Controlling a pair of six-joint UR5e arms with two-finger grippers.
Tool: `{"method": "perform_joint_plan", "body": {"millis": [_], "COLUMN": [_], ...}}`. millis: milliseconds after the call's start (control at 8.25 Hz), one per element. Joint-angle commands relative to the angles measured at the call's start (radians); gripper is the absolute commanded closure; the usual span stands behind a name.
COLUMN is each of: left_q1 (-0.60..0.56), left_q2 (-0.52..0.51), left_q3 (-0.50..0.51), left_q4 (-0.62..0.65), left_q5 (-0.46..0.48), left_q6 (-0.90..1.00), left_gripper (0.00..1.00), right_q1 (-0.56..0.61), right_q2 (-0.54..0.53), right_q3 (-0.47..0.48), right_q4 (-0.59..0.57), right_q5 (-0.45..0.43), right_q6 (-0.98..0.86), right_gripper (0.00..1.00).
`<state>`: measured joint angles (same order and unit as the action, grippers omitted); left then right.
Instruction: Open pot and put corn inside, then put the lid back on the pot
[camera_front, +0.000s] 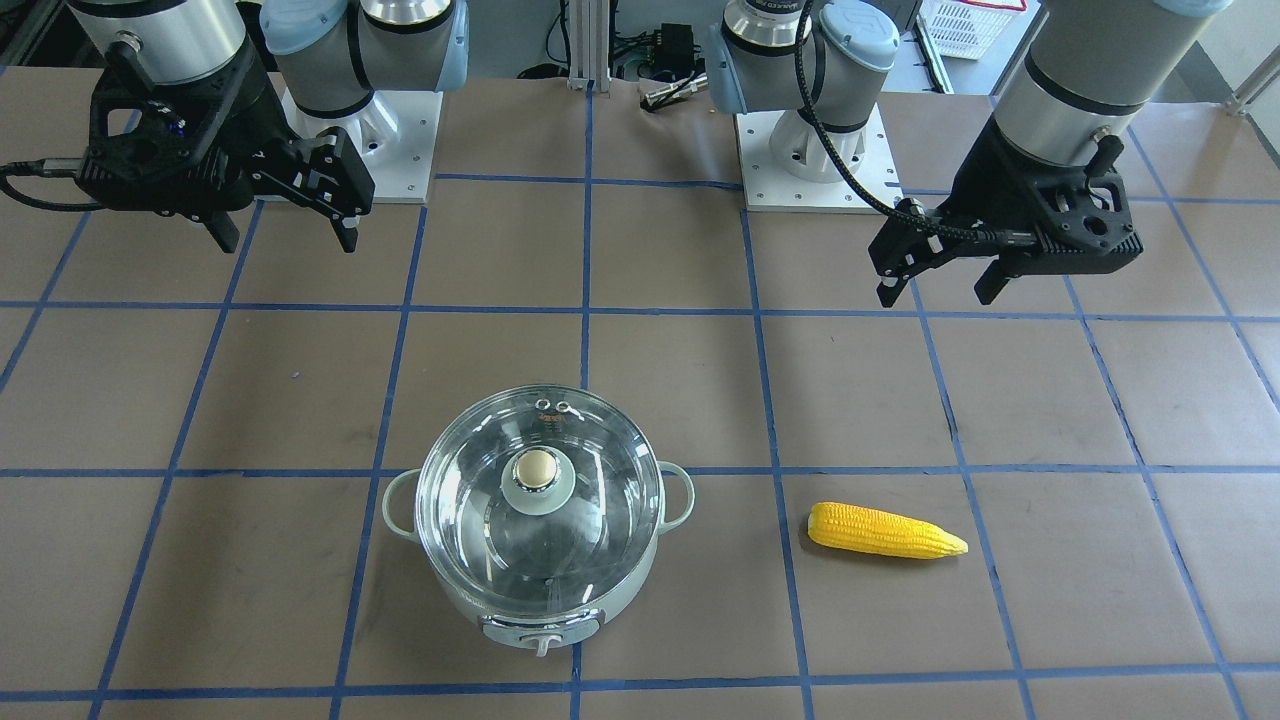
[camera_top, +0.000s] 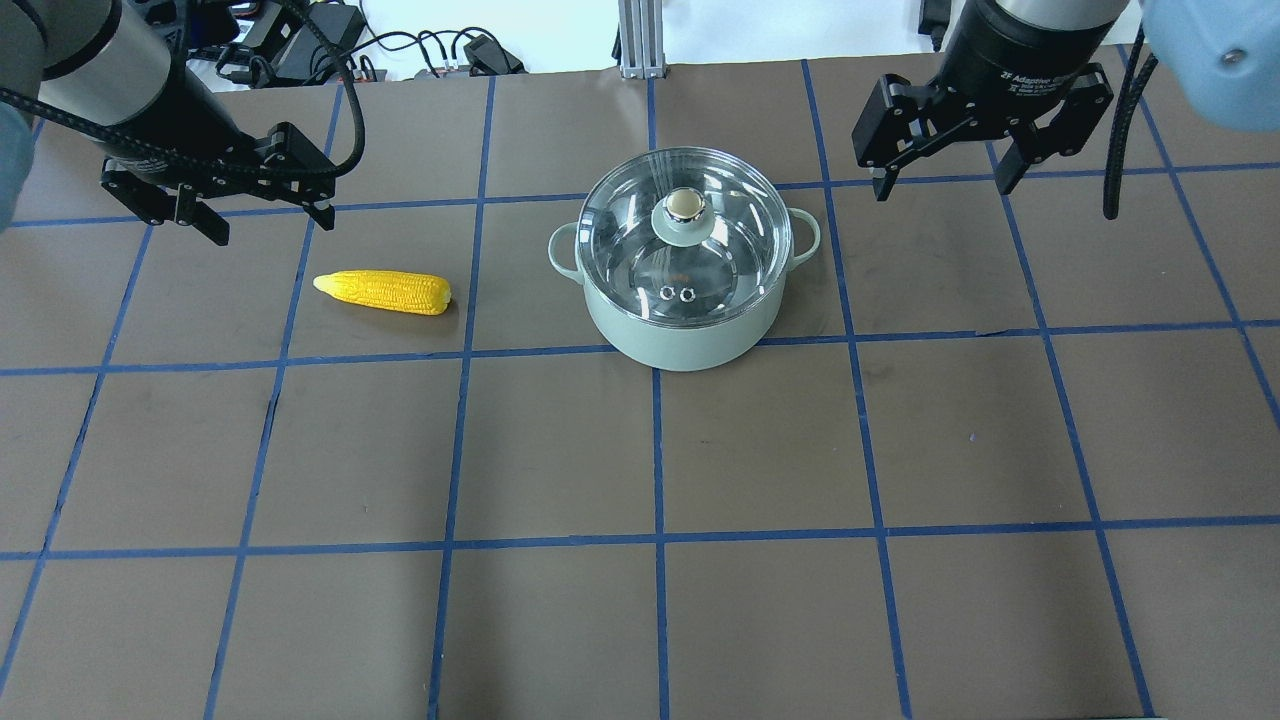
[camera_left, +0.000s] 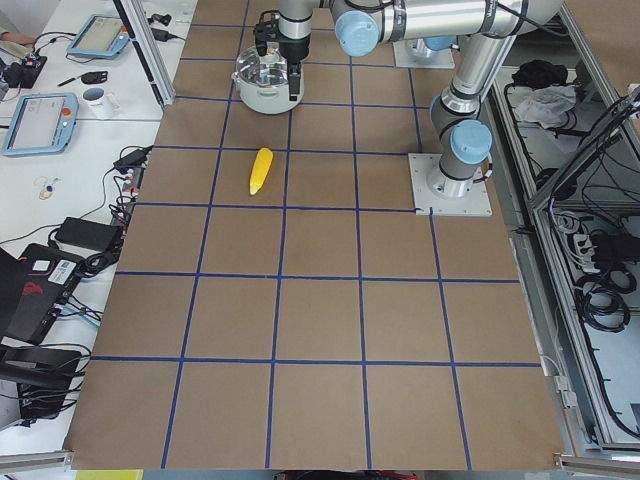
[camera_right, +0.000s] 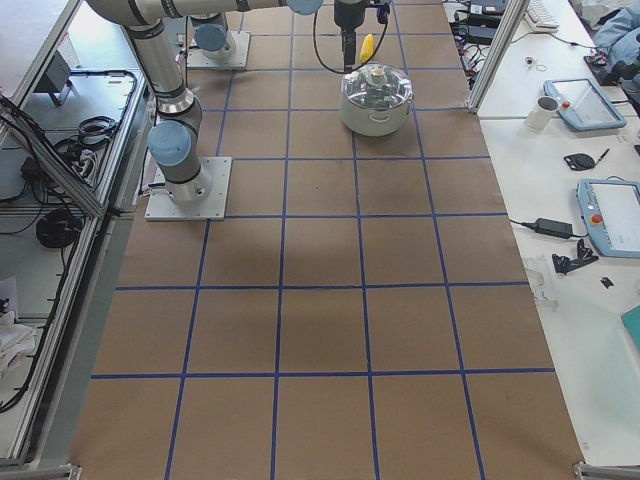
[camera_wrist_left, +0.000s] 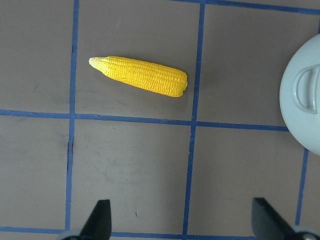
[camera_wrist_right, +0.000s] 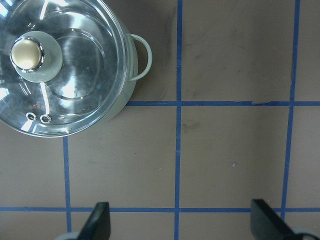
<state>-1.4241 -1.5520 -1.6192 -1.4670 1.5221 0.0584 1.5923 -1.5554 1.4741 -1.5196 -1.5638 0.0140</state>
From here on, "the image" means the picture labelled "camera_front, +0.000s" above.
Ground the black power adapter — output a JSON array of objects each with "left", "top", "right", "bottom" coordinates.
[{"left": 649, "top": 23, "right": 698, "bottom": 76}]

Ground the glass pot lid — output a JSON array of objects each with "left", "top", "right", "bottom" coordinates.
[{"left": 413, "top": 384, "right": 675, "bottom": 618}]

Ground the pale green electric pot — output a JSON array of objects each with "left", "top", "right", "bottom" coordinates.
[{"left": 381, "top": 447, "right": 696, "bottom": 656}]

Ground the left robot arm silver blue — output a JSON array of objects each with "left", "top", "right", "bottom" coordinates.
[{"left": 704, "top": 1, "right": 1226, "bottom": 307}]

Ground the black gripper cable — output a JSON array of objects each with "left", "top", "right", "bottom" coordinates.
[
  {"left": 794, "top": 0, "right": 1001, "bottom": 246},
  {"left": 0, "top": 158, "right": 101, "bottom": 213}
]

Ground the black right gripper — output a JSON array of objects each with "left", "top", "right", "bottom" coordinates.
[{"left": 76, "top": 40, "right": 375, "bottom": 254}]

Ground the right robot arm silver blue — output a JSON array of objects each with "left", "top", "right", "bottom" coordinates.
[{"left": 69, "top": 1, "right": 470, "bottom": 252}]

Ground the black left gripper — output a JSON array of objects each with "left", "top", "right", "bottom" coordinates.
[{"left": 868, "top": 119, "right": 1144, "bottom": 307}]

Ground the white plastic basket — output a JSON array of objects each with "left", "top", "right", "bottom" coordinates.
[{"left": 920, "top": 1, "right": 1027, "bottom": 60}]

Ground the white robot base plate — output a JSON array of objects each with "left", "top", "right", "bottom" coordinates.
[
  {"left": 282, "top": 91, "right": 444, "bottom": 205},
  {"left": 735, "top": 106, "right": 902, "bottom": 214}
]

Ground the yellow corn cob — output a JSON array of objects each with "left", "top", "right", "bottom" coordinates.
[{"left": 806, "top": 501, "right": 969, "bottom": 560}]

